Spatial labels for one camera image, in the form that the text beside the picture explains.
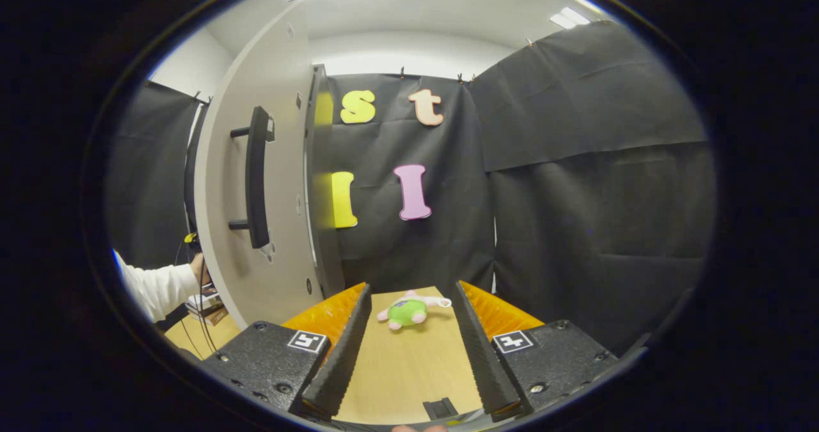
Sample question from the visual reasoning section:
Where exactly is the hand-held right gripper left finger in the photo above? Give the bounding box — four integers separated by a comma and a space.
202, 282, 373, 420

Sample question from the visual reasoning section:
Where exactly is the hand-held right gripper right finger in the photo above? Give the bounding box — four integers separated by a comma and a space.
454, 280, 620, 422

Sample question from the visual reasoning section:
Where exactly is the black door handle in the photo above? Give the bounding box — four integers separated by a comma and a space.
228, 106, 276, 250

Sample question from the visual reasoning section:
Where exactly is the beige cabinet door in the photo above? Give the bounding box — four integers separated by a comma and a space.
194, 0, 324, 330

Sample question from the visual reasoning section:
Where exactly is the stack of books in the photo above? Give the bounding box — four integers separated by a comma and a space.
184, 290, 229, 326

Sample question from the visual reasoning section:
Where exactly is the green and pink plush toy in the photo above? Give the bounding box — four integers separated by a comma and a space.
376, 290, 452, 331

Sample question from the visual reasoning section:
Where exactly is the black backdrop cloth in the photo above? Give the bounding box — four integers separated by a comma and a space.
106, 21, 717, 356

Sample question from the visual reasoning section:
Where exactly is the small ceiling light panel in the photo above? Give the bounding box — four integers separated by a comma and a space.
549, 6, 592, 30

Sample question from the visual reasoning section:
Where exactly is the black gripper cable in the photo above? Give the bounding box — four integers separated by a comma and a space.
174, 230, 219, 356

